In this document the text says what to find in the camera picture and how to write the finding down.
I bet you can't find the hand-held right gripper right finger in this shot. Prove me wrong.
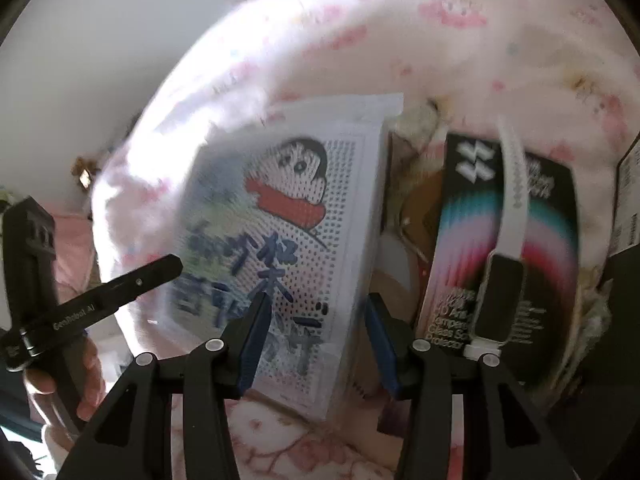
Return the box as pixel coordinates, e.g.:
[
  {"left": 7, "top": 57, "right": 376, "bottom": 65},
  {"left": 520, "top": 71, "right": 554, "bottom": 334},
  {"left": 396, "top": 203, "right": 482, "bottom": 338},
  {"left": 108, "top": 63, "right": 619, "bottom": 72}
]
[{"left": 364, "top": 292, "right": 576, "bottom": 480}]

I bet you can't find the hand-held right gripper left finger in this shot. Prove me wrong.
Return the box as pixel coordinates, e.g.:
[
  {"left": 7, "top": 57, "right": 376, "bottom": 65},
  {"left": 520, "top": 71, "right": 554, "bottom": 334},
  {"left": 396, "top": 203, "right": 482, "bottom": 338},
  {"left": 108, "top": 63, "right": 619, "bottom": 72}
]
[{"left": 67, "top": 290, "right": 273, "bottom": 480}]

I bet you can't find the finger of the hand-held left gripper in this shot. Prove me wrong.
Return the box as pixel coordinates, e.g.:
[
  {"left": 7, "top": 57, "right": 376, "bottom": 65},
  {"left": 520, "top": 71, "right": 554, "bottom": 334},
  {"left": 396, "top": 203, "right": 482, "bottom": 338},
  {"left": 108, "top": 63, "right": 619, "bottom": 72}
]
[{"left": 97, "top": 254, "right": 184, "bottom": 318}]

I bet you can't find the black rainbow print box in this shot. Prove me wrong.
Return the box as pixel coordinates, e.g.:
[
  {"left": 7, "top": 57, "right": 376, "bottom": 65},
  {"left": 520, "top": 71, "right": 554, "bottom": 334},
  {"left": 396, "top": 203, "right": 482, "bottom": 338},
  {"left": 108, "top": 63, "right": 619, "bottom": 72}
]
[{"left": 415, "top": 132, "right": 583, "bottom": 391}]

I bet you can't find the cartoon printed bead packet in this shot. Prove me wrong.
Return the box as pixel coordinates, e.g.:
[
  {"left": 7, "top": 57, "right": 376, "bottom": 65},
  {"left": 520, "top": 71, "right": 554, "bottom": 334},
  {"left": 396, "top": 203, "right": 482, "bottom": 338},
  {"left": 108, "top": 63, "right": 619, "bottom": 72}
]
[{"left": 165, "top": 92, "right": 406, "bottom": 421}]

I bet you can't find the black storage box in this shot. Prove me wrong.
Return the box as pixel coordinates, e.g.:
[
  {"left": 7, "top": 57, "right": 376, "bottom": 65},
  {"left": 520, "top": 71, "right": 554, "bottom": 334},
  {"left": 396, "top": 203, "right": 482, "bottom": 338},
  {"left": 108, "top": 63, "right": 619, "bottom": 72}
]
[{"left": 602, "top": 137, "right": 640, "bottom": 311}]

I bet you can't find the person's left hand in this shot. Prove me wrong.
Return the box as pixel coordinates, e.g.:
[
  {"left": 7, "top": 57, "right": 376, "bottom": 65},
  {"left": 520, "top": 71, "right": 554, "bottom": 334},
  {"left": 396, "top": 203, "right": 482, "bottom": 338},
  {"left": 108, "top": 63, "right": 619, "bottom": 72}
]
[{"left": 24, "top": 339, "right": 104, "bottom": 433}]

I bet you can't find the pink printed bedsheet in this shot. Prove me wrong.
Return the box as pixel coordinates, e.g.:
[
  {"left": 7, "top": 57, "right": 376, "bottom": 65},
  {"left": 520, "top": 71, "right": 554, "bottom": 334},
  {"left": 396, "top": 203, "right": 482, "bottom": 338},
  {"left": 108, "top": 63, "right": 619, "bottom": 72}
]
[{"left": 170, "top": 390, "right": 416, "bottom": 480}]

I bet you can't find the pink cartoon printed blanket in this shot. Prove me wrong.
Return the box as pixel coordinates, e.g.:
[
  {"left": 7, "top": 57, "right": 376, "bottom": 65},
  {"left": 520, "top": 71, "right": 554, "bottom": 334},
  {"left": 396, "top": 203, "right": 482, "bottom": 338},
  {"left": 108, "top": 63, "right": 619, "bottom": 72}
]
[{"left": 90, "top": 0, "right": 640, "bottom": 480}]

